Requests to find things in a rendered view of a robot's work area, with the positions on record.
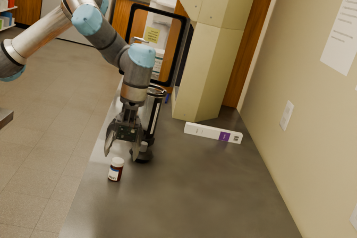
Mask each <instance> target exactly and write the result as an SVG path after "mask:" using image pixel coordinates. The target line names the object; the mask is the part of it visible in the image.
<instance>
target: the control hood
mask: <svg viewBox="0 0 357 238"><path fill-rule="evenodd" d="M180 2H181V4H182V5H183V7H184V9H185V10H186V12H187V14H188V16H189V18H190V19H191V20H192V21H194V22H197V20H198V16H199V12H200V8H201V4H202V0H180Z"/></svg>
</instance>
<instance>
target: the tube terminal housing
mask: <svg viewBox="0 0 357 238"><path fill-rule="evenodd" d="M252 3H253V0H202V4H201V8H200V12H199V16H198V20H197V22H194V21H192V20H191V22H190V24H192V26H193V28H194V32H193V36H192V40H191V45H190V48H189V52H188V56H187V62H186V66H185V69H184V73H183V75H182V79H181V83H180V86H179V90H178V94H177V98H176V101H175V89H173V91H172V95H171V101H172V118H176V119H179V120H184V121H189V122H193V123H194V122H199V121H204V120H209V119H212V118H217V117H218V114H219V111H220V108H221V105H222V102H223V98H224V95H225V91H226V88H227V85H228V82H229V79H230V76H231V72H232V69H233V65H234V62H235V59H236V55H237V52H238V49H239V46H240V43H241V39H242V36H243V33H244V29H245V26H246V23H247V20H248V16H249V13H250V10H251V6H252Z"/></svg>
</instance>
